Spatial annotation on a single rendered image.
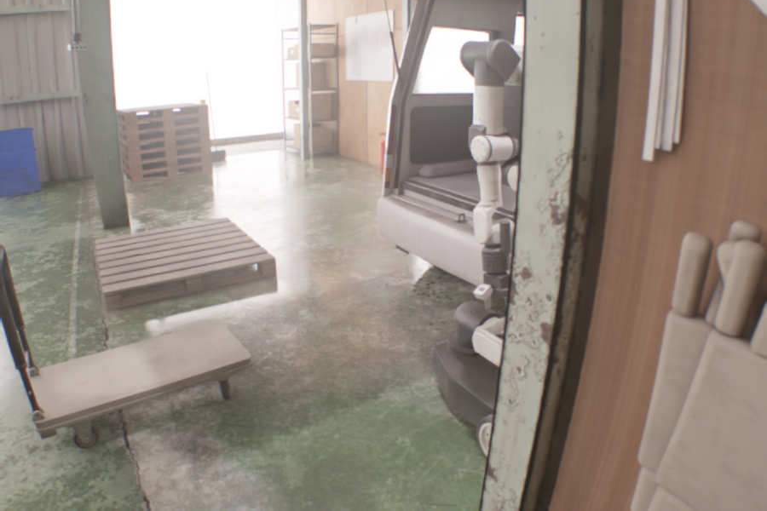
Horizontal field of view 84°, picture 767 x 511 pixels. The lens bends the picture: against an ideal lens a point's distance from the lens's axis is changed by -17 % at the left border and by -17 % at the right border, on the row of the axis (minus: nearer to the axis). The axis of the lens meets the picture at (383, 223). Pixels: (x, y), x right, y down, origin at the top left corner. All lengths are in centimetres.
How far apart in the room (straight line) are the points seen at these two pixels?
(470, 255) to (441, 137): 103
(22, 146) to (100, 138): 260
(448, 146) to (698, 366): 298
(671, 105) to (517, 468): 31
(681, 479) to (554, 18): 30
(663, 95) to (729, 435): 20
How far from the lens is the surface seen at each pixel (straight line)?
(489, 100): 150
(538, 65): 35
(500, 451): 47
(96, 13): 477
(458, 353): 210
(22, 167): 724
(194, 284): 317
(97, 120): 474
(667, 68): 32
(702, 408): 32
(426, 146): 311
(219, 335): 224
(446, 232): 249
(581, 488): 45
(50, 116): 785
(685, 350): 33
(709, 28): 31
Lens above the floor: 128
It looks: 17 degrees down
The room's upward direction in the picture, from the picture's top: straight up
